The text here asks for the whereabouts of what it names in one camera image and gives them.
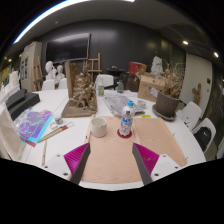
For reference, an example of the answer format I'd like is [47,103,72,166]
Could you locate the clear tape ring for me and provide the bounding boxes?
[49,121,60,131]

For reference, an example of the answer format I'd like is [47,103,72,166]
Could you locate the white plastic chair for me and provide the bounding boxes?
[191,117,218,154]
[41,78,56,92]
[94,73,115,90]
[178,100,203,129]
[58,77,69,90]

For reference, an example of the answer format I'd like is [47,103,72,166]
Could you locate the wooden easel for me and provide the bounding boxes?
[83,52,103,81]
[32,55,45,92]

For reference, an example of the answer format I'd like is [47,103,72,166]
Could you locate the white plaster statue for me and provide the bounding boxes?
[150,55,164,77]

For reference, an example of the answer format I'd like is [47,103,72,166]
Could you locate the golden relief sculpture on board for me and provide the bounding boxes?
[60,60,99,119]

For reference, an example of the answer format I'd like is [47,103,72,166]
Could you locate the recessed ceiling spotlights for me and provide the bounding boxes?
[181,39,221,58]

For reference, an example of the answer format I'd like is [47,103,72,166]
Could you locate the wooden pencil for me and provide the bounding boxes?
[41,139,48,167]

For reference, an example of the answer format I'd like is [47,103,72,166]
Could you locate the white plaster bust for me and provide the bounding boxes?
[54,64,66,84]
[44,60,57,81]

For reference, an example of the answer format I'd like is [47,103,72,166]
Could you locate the red box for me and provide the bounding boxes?
[128,61,147,75]

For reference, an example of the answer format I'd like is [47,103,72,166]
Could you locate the wooden figure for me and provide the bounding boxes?
[192,83,203,106]

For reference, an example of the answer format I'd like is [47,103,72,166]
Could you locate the black backpack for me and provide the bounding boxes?
[194,125,213,153]

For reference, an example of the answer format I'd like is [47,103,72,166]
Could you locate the white canvas panel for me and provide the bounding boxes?
[0,105,27,161]

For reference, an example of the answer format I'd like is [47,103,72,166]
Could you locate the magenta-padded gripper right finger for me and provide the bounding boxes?
[132,142,184,186]

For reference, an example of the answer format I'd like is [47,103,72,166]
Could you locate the grey bottle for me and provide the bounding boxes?
[116,79,125,94]

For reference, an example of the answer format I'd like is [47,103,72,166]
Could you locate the clear spray bottle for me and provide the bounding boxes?
[97,77,106,97]

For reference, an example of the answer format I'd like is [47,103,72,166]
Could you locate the grey plant saucer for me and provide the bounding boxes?
[151,103,178,122]

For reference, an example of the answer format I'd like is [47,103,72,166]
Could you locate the long ceiling light panel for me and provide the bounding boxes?
[13,0,134,44]

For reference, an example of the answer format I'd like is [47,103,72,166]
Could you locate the colourful painted book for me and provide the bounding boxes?
[15,109,54,148]

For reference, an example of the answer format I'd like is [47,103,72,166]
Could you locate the dried plant in grey pot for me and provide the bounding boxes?
[154,59,186,118]

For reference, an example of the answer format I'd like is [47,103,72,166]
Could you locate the white ceramic cup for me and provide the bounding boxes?
[90,116,108,139]

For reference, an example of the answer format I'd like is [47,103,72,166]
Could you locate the small paint jar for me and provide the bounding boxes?
[53,114,64,126]

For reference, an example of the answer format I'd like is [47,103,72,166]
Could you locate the printed newspaper sheet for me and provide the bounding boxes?
[102,94,137,117]

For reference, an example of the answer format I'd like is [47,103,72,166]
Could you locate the black wall screen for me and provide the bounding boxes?
[44,32,92,63]

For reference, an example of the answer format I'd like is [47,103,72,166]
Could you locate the wooden paint brush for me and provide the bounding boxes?
[37,121,75,144]

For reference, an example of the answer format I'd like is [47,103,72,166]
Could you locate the brown cardboard box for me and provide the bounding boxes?
[137,73,168,103]

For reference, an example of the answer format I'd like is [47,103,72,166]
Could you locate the white bottle with blue cap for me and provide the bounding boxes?
[118,99,136,138]

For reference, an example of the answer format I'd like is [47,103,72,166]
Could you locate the black flat box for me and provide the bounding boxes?
[4,88,28,108]
[9,92,41,121]

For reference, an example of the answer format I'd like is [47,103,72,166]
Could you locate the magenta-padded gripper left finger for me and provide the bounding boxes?
[41,142,92,185]

